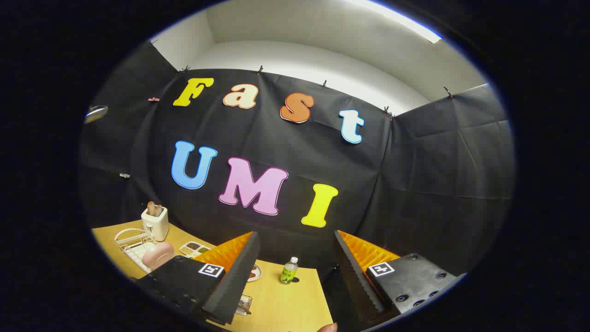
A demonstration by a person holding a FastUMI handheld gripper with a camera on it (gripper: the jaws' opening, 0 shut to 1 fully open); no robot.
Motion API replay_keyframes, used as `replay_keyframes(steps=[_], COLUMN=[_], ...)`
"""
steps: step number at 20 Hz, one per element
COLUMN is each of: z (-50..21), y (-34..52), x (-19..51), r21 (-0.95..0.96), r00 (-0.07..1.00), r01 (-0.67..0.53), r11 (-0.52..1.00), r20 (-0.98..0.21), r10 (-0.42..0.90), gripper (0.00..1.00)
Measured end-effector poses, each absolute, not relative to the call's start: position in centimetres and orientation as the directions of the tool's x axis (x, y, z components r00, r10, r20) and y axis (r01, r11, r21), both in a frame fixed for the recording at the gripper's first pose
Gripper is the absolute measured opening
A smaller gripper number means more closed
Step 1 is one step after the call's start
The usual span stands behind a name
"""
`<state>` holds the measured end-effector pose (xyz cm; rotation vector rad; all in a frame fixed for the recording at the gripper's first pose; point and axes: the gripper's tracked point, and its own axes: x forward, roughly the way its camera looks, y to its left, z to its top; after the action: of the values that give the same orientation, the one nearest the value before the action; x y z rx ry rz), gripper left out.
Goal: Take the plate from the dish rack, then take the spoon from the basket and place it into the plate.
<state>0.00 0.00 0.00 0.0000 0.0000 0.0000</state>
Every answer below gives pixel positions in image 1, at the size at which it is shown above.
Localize silver ribbed object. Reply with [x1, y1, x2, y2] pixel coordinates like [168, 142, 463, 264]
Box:
[84, 105, 109, 124]

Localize black backdrop cloth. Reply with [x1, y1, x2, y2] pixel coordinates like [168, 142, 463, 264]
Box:
[78, 39, 516, 296]

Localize white wire dish rack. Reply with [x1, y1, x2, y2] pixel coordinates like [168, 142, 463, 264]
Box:
[114, 228, 159, 273]

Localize green label drink bottle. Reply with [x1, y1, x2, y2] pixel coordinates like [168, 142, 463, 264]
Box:
[278, 257, 299, 285]

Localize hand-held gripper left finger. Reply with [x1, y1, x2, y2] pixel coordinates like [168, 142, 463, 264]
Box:
[134, 231, 261, 326]

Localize white divided bean tray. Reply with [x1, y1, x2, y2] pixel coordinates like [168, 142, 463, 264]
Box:
[179, 241, 212, 257]

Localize white toaster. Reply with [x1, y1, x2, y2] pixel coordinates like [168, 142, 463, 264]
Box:
[141, 207, 170, 242]

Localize pink plate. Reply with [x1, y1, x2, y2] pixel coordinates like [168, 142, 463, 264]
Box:
[142, 242, 175, 271]

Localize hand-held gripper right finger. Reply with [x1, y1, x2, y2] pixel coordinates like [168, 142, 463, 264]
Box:
[333, 230, 467, 326]

